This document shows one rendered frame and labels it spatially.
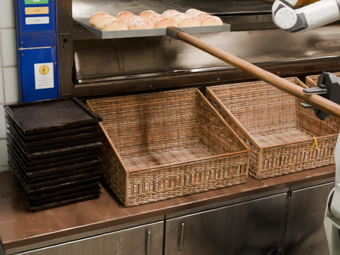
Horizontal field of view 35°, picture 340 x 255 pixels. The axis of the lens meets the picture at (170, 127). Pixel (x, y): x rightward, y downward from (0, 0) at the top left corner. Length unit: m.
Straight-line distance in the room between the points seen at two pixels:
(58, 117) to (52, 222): 0.38
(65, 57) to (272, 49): 1.07
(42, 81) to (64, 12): 0.29
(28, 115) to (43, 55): 0.29
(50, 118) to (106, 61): 0.45
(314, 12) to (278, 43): 0.77
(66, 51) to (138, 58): 0.33
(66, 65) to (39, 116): 0.34
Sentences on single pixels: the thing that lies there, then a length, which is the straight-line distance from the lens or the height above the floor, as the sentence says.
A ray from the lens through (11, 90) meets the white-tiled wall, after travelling 2.25.
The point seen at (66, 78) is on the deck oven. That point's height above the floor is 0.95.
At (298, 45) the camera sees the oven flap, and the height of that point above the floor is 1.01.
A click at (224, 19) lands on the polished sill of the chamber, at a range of 2.55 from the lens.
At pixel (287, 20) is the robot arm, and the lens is 2.00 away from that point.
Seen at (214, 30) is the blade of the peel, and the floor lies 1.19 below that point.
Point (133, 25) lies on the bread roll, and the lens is 2.04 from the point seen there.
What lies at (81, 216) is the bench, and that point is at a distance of 1.99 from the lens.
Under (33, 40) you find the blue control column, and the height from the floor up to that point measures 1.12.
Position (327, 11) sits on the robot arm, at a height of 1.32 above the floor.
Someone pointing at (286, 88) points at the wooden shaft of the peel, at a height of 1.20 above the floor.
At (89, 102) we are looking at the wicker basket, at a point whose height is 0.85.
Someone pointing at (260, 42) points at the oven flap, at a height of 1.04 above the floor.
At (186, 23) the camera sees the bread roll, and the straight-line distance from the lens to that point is 2.13.
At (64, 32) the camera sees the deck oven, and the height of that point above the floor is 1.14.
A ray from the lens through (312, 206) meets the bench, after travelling 2.53.
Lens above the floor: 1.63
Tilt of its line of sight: 22 degrees down
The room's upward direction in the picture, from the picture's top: 3 degrees clockwise
